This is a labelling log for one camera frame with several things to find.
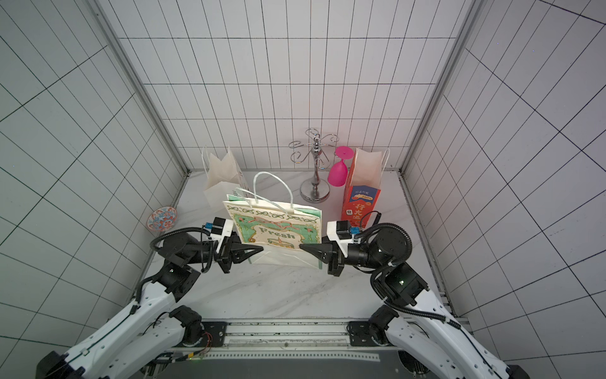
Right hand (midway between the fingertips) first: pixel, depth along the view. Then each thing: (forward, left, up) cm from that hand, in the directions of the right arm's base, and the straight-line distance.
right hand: (301, 240), depth 55 cm
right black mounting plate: (-13, -18, -34) cm, 41 cm away
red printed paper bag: (+42, -24, -19) cm, 52 cm away
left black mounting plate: (-16, +27, -34) cm, 47 cm away
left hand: (0, +12, -7) cm, 14 cm away
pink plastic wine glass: (+40, -11, -17) cm, 45 cm away
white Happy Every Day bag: (+39, +37, -21) cm, 58 cm away
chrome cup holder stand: (+45, -2, -34) cm, 56 cm away
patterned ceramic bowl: (+24, +64, -33) cm, 76 cm away
